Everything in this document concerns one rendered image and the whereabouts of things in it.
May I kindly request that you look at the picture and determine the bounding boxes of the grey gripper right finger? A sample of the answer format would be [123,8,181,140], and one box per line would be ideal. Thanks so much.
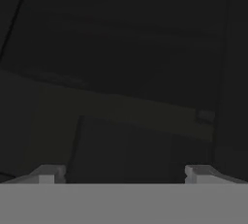
[184,164,248,185]

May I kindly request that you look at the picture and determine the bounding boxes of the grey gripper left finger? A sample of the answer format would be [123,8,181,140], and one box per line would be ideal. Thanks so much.
[2,164,68,185]

